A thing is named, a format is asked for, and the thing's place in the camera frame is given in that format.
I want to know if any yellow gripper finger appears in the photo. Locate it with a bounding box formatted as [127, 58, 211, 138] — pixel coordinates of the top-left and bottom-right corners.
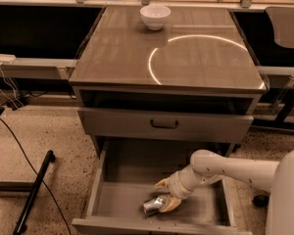
[159, 194, 181, 212]
[154, 177, 171, 191]

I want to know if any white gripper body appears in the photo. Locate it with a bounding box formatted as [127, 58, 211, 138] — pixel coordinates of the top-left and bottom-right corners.
[168, 165, 199, 199]

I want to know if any silver redbull can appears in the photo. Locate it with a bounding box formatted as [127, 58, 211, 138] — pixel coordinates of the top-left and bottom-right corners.
[142, 195, 166, 216]

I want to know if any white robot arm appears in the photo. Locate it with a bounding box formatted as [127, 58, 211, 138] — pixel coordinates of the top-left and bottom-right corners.
[155, 150, 278, 212]

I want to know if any open lower drawer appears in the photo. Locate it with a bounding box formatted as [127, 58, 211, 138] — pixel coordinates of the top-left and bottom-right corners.
[73, 138, 252, 235]

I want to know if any grey drawer cabinet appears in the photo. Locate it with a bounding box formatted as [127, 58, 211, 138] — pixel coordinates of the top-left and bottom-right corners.
[70, 6, 267, 156]

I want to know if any black office chair base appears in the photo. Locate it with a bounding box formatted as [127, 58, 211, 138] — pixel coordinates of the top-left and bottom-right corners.
[253, 195, 270, 208]

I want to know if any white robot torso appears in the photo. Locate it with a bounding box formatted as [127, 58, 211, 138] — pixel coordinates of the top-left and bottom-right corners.
[266, 150, 294, 235]

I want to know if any black floor stand leg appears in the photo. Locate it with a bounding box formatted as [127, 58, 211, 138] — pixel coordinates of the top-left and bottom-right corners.
[13, 150, 56, 235]

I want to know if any white ceramic bowl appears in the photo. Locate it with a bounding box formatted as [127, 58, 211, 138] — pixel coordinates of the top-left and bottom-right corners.
[140, 5, 171, 30]

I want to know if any grey office chair back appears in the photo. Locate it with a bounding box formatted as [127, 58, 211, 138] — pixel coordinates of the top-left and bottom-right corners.
[266, 7, 294, 49]

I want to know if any white power strip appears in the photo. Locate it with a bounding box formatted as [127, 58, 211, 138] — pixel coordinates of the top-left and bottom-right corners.
[0, 54, 16, 64]

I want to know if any black drawer handle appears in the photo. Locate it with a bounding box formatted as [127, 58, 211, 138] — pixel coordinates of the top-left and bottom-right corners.
[150, 119, 178, 129]

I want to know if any closed drawer with handle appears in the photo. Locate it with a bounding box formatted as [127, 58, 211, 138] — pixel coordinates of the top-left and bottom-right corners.
[78, 108, 253, 143]

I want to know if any black floor cable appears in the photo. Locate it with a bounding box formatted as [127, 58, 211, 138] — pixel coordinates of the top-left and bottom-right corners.
[0, 116, 73, 235]

